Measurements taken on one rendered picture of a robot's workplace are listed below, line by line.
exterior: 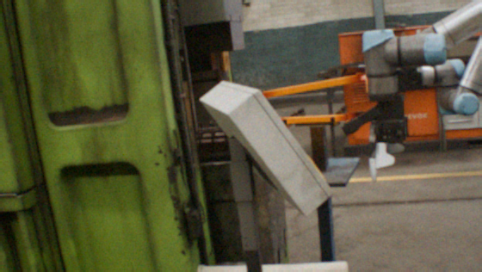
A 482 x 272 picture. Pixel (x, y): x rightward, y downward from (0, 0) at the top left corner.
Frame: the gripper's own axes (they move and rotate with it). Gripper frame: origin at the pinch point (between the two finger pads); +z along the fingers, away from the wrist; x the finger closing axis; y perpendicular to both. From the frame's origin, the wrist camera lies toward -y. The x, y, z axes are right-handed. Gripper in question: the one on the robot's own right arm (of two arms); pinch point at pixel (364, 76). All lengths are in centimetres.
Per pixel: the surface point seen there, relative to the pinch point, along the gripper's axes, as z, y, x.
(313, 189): 17, 14, -80
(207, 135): 56, 11, -16
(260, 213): 40, 38, -26
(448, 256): -40, 115, 79
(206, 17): 47, -28, -27
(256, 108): 25, -5, -84
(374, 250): 0, 113, 93
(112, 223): 82, 29, -49
